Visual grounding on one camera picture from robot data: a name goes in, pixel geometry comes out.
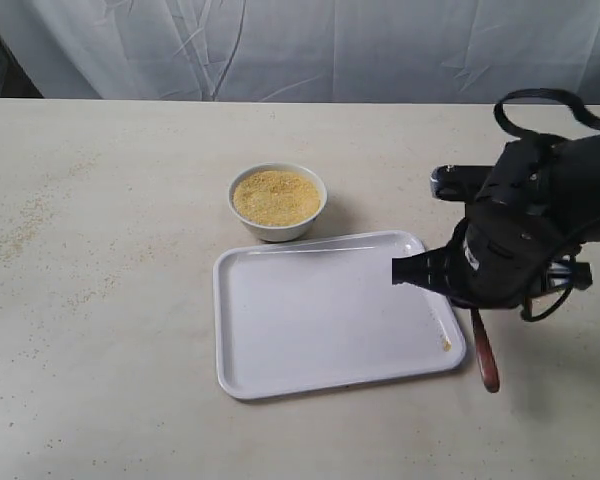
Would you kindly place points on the white rectangular tray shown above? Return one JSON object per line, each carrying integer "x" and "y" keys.
{"x": 324, "y": 313}

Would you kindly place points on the dark brown wooden spoon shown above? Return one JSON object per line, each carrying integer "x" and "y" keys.
{"x": 484, "y": 354}

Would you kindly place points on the white backdrop cloth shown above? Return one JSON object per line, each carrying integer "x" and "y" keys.
{"x": 305, "y": 51}

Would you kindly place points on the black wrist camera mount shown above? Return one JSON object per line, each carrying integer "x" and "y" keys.
{"x": 454, "y": 183}

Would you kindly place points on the tan granular powder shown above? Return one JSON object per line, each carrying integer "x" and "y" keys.
{"x": 276, "y": 198}

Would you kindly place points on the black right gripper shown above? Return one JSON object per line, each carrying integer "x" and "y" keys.
{"x": 518, "y": 222}

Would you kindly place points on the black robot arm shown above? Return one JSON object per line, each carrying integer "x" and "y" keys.
{"x": 565, "y": 273}

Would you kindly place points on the white ceramic bowl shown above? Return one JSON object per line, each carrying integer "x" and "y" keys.
{"x": 279, "y": 234}

